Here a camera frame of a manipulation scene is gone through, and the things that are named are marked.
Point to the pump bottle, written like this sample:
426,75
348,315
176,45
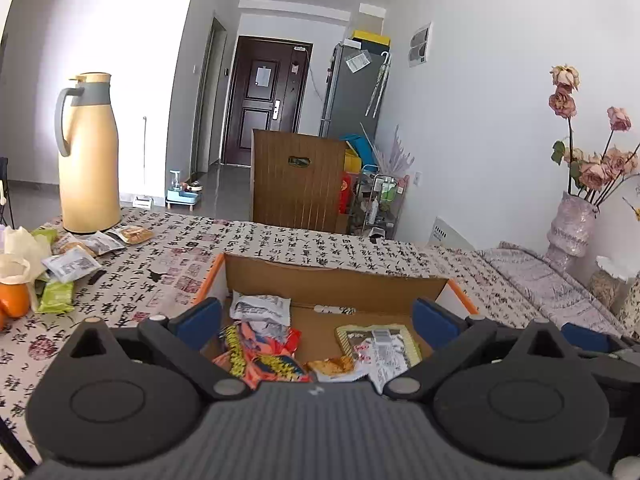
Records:
175,181

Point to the pale dried plant bunch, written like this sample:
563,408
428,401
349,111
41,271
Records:
397,152

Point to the metal rack cart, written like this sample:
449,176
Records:
380,205

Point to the green snack packet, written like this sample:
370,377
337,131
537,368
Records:
56,297
44,234

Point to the red snack bag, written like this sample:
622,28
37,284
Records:
265,355

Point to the small blue stool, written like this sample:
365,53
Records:
184,199

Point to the white folded umbrella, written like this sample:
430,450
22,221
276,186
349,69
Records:
379,85

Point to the white grey snack packet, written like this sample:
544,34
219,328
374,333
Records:
70,265

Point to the white plastic bag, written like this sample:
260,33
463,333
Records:
22,252

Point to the black stand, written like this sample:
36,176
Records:
4,190

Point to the small patterned vase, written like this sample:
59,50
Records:
632,310

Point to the yellow thermos jug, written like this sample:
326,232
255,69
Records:
90,170

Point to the blue plastic item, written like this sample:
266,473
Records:
357,147

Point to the cream-edged silver snack packet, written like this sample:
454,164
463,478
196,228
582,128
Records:
380,350

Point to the yellow bag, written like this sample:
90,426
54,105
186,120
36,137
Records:
352,161

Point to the grey refrigerator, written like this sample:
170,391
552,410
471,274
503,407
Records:
350,100

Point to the yellow dried flowers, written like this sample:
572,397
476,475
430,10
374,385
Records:
636,212

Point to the red gift box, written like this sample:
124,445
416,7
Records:
348,192

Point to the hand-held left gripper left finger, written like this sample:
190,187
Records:
200,322

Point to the dark brown entrance door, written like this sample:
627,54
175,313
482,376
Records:
265,105

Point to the grey patterned cloth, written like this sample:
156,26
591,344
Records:
540,280

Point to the brown snack packet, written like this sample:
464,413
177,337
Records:
67,245

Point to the brown wooden chair back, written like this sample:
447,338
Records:
300,185

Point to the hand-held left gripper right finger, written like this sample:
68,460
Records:
435,321

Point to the white wall heater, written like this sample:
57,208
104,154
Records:
452,235

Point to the grey-white snack packet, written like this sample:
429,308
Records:
260,307
102,244

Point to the orange triangular snack packet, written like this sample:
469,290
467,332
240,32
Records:
332,367

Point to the paper sheet on refrigerator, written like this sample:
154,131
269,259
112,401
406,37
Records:
357,61

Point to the red cardboard box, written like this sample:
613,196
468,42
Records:
325,280

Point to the pink textured vase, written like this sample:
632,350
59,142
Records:
572,230

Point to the orange printed flat packet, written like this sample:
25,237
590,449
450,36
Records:
131,235

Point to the grey side door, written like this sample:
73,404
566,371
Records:
207,100

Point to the yellow box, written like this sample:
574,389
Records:
371,37

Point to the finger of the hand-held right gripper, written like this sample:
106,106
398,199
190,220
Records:
585,337

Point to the glass jar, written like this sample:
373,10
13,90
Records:
605,285

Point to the dried pink rose bouquet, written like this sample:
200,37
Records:
595,172

